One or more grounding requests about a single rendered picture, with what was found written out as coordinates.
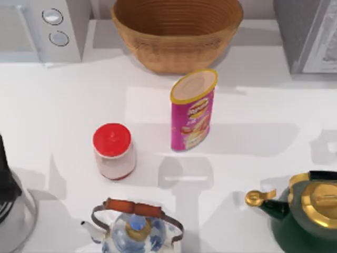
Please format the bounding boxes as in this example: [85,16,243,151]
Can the pink and yellow can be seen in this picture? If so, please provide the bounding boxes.
[170,69,219,152]

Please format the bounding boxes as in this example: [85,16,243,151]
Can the white jar with red lid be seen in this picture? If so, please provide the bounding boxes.
[92,122,137,181]

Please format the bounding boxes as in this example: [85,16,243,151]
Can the woven wicker basket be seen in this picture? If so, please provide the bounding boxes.
[111,0,244,75]

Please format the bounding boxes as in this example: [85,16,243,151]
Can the blue and white teapot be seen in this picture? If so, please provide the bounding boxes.
[81,197,184,253]

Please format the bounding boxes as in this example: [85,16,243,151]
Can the pale microwave oven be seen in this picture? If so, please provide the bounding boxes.
[0,0,92,64]

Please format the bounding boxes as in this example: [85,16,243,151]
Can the microwave knob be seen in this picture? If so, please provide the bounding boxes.
[42,8,64,26]
[48,30,70,47]

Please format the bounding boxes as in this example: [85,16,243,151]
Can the green and gold kettle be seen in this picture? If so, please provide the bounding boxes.
[244,170,337,253]

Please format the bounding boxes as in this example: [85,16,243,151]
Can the grey cabinet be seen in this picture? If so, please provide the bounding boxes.
[273,0,337,75]

